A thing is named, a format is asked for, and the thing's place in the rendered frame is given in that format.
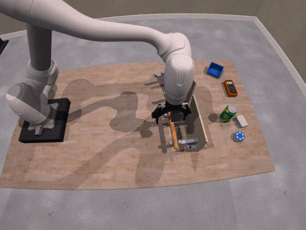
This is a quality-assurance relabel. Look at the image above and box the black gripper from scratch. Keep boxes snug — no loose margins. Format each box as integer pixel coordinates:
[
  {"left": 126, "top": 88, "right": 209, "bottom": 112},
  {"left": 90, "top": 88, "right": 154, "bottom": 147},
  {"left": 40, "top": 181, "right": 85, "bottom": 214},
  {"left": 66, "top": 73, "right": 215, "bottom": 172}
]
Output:
[{"left": 151, "top": 101, "right": 191, "bottom": 124}]

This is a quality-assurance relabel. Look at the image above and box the blue plastic bin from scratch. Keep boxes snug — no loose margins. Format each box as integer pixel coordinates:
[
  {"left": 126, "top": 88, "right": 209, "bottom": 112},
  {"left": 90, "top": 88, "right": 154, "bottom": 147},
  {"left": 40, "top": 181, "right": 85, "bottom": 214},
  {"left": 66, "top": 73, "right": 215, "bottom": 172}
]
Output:
[{"left": 207, "top": 62, "right": 224, "bottom": 77}]

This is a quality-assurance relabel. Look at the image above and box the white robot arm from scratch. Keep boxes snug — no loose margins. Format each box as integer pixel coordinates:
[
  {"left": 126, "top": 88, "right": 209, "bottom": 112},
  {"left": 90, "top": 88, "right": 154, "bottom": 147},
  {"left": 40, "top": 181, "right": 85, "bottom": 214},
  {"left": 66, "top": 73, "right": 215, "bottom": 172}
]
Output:
[{"left": 0, "top": 0, "right": 195, "bottom": 135}]

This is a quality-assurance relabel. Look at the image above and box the orange digital multimeter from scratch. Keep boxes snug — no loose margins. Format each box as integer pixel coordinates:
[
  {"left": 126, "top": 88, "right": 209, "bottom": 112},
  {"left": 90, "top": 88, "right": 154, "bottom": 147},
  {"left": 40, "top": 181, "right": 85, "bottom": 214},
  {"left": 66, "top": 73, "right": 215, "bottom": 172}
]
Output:
[{"left": 223, "top": 80, "right": 238, "bottom": 97}]

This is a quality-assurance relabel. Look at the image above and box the green drink can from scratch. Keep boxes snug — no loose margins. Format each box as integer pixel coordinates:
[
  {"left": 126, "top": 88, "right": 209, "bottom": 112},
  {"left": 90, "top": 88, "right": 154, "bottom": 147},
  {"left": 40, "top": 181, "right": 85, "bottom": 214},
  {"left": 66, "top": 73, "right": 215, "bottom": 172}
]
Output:
[{"left": 220, "top": 104, "right": 237, "bottom": 123}]

